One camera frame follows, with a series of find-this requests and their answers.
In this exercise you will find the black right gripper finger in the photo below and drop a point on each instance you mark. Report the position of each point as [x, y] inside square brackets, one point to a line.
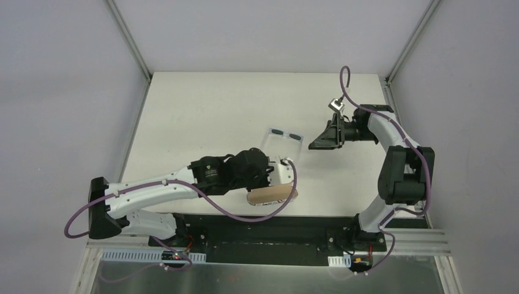
[325, 145]
[331, 132]

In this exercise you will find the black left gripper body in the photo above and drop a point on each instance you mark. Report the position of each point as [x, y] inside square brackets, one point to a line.
[267, 178]

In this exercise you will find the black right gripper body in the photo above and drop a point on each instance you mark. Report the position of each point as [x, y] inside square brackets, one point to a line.
[353, 132]

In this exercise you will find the flag print glasses case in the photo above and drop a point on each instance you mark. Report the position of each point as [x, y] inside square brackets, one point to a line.
[269, 195]

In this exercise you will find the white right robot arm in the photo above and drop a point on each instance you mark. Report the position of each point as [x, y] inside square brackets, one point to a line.
[405, 174]

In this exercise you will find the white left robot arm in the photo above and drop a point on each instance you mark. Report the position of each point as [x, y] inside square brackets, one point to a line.
[122, 207]

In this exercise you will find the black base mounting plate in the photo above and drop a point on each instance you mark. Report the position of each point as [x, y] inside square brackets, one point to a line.
[282, 240]

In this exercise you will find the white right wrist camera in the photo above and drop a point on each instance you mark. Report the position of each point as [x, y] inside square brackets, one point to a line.
[336, 105]

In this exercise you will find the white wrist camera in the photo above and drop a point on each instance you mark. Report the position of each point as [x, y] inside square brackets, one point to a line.
[336, 105]
[282, 172]

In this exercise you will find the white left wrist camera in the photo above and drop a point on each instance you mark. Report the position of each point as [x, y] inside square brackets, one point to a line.
[282, 172]

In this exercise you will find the right white cable duct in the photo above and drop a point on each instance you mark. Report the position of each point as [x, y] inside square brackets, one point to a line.
[343, 261]

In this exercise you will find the white cable duct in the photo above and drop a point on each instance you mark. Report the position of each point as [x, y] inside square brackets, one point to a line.
[141, 256]
[343, 261]

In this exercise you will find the aluminium frame rail front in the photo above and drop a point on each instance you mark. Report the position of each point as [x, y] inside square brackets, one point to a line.
[424, 242]

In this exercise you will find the left white cable duct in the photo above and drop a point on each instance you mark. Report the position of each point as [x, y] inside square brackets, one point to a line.
[141, 256]

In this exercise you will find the right aluminium corner post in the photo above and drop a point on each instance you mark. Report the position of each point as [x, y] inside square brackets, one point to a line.
[413, 39]

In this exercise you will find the aluminium corner post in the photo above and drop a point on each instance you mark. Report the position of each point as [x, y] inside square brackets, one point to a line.
[413, 39]
[128, 38]

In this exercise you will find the left aluminium corner post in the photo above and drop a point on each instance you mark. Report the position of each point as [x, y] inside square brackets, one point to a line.
[128, 38]

